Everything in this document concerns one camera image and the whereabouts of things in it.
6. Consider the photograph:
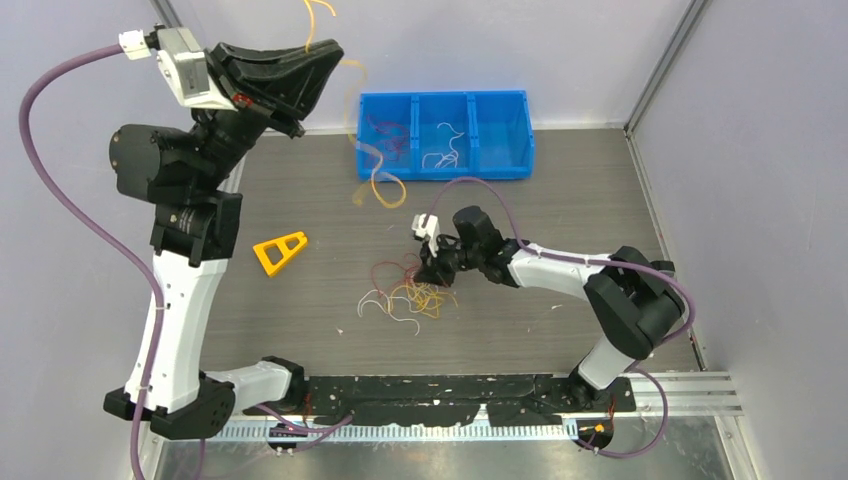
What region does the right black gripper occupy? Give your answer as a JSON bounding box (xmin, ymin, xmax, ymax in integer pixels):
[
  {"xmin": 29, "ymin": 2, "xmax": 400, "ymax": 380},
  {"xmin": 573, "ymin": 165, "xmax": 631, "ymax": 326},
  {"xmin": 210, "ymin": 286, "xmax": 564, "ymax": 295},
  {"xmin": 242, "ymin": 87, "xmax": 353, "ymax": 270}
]
[{"xmin": 414, "ymin": 232, "xmax": 483, "ymax": 289}]

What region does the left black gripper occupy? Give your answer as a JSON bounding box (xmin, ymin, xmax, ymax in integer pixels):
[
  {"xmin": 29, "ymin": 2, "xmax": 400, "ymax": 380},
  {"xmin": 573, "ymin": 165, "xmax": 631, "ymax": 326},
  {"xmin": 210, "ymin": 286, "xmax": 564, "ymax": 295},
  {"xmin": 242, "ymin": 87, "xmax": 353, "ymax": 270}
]
[{"xmin": 191, "ymin": 39, "xmax": 342, "ymax": 190}]

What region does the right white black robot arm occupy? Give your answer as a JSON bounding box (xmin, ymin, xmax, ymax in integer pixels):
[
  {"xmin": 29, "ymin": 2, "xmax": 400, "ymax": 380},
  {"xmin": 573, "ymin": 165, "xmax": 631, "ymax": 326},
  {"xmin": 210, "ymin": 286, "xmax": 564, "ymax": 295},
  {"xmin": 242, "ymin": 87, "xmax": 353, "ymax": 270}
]
[{"xmin": 411, "ymin": 205, "xmax": 685, "ymax": 411}]

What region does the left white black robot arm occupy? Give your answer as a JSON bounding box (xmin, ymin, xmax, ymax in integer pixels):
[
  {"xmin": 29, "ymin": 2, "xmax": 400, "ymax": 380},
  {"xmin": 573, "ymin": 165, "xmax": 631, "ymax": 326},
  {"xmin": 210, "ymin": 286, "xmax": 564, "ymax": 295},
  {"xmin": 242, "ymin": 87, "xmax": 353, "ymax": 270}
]
[{"xmin": 104, "ymin": 28, "xmax": 344, "ymax": 440}]

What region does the blue three-compartment plastic bin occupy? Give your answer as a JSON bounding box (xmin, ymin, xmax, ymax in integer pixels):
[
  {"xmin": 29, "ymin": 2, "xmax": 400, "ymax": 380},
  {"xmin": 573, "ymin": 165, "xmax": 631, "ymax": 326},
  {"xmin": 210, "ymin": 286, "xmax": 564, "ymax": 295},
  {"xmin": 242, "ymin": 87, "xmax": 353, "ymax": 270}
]
[{"xmin": 356, "ymin": 90, "xmax": 536, "ymax": 181}]

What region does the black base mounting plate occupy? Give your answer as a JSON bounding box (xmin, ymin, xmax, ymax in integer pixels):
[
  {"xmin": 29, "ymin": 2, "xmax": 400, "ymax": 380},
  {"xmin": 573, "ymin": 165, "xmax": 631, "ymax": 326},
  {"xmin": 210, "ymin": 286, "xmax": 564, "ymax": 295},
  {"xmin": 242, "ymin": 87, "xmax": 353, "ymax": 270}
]
[{"xmin": 283, "ymin": 373, "xmax": 636, "ymax": 427}]

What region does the yellow triangular plastic stand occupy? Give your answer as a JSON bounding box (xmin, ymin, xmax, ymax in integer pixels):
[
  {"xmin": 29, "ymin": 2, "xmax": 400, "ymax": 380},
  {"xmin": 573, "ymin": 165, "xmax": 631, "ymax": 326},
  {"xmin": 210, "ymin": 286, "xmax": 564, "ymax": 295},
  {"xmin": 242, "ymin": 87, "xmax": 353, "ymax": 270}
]
[{"xmin": 252, "ymin": 231, "xmax": 309, "ymax": 278}]

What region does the black triangular stand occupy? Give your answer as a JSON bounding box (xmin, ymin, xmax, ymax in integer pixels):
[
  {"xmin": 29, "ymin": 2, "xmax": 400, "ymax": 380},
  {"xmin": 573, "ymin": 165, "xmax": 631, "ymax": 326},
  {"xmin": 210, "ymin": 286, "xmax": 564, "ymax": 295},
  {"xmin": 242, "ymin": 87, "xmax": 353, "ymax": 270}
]
[{"xmin": 651, "ymin": 260, "xmax": 676, "ymax": 278}]

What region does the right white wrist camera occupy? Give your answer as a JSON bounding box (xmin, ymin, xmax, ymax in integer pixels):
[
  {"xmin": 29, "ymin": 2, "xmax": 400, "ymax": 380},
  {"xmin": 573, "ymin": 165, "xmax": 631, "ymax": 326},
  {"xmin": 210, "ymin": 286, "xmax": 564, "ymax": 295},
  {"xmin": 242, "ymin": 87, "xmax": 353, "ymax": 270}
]
[{"xmin": 411, "ymin": 213, "xmax": 441, "ymax": 257}]

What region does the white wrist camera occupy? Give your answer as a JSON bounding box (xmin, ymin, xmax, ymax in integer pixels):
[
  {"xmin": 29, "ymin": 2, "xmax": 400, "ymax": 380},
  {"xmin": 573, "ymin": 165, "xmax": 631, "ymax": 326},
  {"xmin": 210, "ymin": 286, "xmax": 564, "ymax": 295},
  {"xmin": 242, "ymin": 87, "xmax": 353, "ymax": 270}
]
[
  {"xmin": 118, "ymin": 27, "xmax": 236, "ymax": 111},
  {"xmin": 411, "ymin": 213, "xmax": 441, "ymax": 257}
]

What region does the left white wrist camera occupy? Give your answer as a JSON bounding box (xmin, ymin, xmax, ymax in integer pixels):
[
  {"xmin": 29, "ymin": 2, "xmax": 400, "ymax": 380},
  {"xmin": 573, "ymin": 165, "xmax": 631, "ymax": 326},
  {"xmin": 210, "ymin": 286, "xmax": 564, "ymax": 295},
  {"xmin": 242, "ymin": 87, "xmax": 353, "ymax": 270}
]
[{"xmin": 118, "ymin": 27, "xmax": 236, "ymax": 111}]

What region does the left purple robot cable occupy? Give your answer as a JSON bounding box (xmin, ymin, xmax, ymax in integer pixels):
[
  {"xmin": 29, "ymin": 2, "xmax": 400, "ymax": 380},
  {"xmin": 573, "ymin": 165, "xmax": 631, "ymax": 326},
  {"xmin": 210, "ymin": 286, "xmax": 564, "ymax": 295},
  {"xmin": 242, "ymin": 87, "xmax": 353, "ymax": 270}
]
[{"xmin": 18, "ymin": 42, "xmax": 356, "ymax": 480}]

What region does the aluminium front rail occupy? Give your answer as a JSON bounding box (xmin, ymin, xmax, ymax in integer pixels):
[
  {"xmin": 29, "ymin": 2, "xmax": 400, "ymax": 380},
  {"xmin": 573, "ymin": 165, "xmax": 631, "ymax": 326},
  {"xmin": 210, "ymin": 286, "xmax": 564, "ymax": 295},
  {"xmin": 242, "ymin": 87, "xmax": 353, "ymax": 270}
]
[{"xmin": 208, "ymin": 372, "xmax": 743, "ymax": 448}]

